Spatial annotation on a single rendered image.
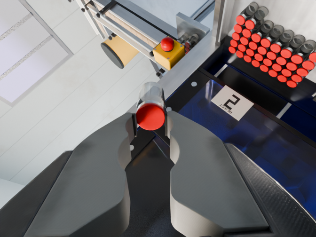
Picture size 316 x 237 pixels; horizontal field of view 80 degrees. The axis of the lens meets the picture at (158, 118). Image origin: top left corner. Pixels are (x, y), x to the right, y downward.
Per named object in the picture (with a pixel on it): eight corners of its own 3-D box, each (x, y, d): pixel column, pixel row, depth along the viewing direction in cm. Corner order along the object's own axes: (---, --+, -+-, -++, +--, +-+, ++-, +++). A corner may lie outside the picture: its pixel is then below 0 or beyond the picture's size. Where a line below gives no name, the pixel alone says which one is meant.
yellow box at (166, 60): (185, 61, 63) (171, 75, 62) (170, 51, 66) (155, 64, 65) (185, 44, 56) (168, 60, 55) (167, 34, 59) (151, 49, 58)
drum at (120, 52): (132, 8, 273) (95, 40, 262) (150, 11, 245) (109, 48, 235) (146, 35, 306) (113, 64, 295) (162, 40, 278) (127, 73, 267)
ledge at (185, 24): (207, 58, 71) (204, 61, 71) (181, 42, 76) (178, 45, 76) (210, 28, 58) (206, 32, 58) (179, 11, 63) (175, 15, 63)
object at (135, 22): (213, 47, 67) (182, 76, 64) (209, 73, 81) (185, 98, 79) (100, -20, 93) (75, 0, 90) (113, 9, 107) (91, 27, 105)
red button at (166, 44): (177, 48, 58) (168, 57, 57) (168, 42, 59) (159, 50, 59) (176, 39, 54) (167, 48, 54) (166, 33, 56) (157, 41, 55)
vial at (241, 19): (256, 13, 41) (243, 27, 40) (248, 9, 42) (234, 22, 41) (260, 4, 39) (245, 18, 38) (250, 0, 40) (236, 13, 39)
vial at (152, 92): (163, 80, 16) (166, 100, 13) (164, 103, 17) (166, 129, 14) (138, 81, 16) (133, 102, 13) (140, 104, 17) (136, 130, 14)
